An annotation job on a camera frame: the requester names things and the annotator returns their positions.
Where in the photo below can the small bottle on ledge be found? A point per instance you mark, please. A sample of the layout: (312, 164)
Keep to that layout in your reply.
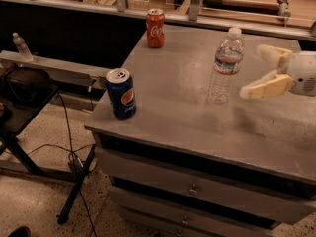
(22, 47)

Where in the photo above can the upper drawer knob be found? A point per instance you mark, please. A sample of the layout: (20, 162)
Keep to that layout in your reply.
(192, 190)

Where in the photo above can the black shoe tip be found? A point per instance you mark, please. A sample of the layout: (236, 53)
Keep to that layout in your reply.
(22, 231)

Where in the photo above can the dark bag on table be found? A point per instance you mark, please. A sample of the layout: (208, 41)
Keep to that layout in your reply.
(23, 85)

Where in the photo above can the blue Pepsi can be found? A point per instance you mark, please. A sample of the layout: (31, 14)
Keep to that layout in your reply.
(119, 84)

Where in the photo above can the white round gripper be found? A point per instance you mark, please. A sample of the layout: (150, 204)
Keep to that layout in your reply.
(303, 72)

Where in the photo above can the black folding side table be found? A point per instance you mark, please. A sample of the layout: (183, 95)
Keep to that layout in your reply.
(42, 146)

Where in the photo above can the red Coca-Cola can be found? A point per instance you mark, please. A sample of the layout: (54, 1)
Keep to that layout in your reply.
(155, 22)

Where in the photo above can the middle drawer knob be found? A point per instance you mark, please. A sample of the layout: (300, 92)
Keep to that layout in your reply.
(184, 220)

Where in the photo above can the clear plastic water bottle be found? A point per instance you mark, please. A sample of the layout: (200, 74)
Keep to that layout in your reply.
(226, 66)

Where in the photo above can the grey drawer cabinet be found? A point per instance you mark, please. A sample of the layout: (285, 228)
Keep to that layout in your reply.
(253, 161)

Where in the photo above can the drawer knob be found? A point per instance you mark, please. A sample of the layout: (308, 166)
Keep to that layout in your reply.
(184, 220)
(192, 190)

